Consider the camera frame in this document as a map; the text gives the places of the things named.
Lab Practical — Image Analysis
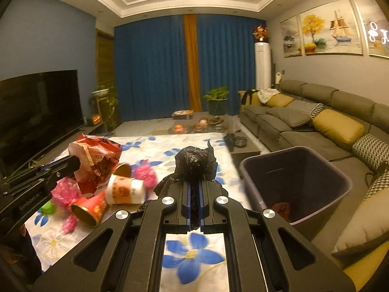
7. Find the red gold flower ornament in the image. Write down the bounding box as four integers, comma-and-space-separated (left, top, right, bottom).
252, 26, 270, 43

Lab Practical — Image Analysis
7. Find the large yellow cushion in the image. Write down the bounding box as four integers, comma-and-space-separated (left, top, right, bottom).
312, 109, 365, 151

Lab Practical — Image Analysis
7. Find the red gold-lined paper cup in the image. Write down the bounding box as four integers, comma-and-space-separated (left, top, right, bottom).
71, 192, 110, 228

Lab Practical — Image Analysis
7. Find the grey sectional sofa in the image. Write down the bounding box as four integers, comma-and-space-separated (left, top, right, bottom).
238, 79, 389, 292

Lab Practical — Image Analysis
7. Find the potted plant dark pot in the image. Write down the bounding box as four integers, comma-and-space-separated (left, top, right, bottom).
203, 86, 230, 116

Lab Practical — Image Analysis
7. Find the blue curtain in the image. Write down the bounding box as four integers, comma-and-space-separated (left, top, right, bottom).
114, 14, 190, 122
196, 14, 268, 116

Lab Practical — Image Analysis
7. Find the grey television stand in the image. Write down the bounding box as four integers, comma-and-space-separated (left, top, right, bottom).
18, 122, 107, 171

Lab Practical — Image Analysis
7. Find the houndstooth cushion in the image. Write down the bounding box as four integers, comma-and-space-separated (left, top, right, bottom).
287, 100, 324, 119
352, 134, 389, 171
363, 170, 389, 201

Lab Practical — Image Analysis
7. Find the black flat television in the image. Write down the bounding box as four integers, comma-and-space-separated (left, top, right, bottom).
0, 69, 86, 171

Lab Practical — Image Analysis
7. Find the black garment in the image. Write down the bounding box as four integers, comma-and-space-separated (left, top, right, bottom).
241, 90, 259, 105

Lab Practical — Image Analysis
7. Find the grey plastic bin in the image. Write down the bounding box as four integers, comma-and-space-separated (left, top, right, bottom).
239, 146, 354, 242

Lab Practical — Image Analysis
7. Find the red wrapper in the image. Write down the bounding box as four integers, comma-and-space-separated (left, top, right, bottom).
271, 201, 291, 219

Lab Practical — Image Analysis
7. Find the pink plastic bag ball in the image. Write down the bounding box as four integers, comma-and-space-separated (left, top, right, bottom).
134, 160, 159, 189

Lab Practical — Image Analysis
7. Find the small landscape painting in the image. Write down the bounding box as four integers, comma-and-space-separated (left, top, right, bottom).
280, 16, 304, 58

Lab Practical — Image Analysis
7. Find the red plastic bag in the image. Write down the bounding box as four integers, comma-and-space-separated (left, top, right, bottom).
67, 134, 122, 197

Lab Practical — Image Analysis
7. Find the white standing air conditioner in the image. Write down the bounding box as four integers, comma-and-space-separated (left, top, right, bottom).
254, 42, 272, 90

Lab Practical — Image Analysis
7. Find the grey cushion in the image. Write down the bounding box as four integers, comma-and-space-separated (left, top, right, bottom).
267, 105, 315, 128

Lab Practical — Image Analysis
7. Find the black plastic bag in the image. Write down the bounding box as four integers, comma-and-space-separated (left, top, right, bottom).
153, 140, 230, 231

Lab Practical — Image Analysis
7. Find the glass coffee table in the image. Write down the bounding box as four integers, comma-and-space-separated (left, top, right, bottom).
114, 111, 244, 136

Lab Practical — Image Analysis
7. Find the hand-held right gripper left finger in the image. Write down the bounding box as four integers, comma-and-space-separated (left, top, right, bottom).
33, 180, 191, 292

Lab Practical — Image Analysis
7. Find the small yellow cushion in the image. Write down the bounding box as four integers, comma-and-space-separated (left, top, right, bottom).
267, 94, 295, 108

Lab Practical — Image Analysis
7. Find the large pink plastic bag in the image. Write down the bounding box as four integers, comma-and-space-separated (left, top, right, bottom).
50, 177, 82, 235

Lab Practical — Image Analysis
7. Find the flat printed box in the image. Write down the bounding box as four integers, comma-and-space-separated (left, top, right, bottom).
171, 110, 194, 120

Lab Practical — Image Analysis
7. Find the tan cushion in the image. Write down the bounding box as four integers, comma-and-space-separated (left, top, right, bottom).
331, 196, 389, 256

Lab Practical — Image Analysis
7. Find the white orange paper cup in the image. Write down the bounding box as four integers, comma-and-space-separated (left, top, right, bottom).
105, 163, 147, 205

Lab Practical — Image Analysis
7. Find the orange curtain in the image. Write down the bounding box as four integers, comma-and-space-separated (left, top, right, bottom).
182, 15, 203, 112

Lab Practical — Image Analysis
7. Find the trailing green plant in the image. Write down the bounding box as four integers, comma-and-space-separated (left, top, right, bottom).
89, 82, 119, 130

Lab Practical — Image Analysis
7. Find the glare-covered painting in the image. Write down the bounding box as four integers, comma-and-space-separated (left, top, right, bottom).
353, 0, 389, 59

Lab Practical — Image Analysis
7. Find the white garment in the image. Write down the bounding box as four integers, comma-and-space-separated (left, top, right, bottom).
257, 88, 280, 104

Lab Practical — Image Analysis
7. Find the floral tablecloth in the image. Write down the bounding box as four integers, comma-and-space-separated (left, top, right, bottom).
23, 132, 262, 292

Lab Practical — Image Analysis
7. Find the crumpled dark bag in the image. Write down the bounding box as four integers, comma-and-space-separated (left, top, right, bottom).
224, 131, 248, 152

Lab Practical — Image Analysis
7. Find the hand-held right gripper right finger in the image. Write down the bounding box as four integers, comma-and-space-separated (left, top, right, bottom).
197, 180, 357, 292

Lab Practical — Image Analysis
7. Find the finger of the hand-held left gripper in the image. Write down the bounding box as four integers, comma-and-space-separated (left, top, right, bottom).
4, 159, 71, 187
36, 155, 81, 189

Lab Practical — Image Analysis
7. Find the sailboat tree painting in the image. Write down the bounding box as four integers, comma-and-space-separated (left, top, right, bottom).
299, 0, 363, 56

